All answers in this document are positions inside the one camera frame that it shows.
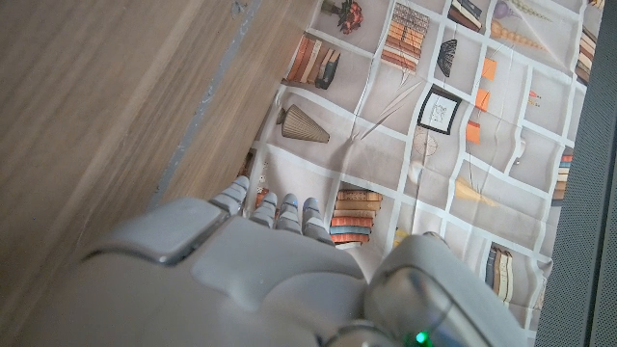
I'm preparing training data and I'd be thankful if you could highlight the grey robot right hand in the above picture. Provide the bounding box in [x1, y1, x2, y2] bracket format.
[18, 174, 531, 347]

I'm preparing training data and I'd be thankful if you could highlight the printed bookshelf backdrop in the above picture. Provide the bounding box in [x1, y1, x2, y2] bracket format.
[235, 0, 606, 338]

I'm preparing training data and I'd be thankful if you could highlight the dark grey partition panel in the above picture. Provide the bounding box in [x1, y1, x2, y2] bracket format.
[533, 0, 617, 347]

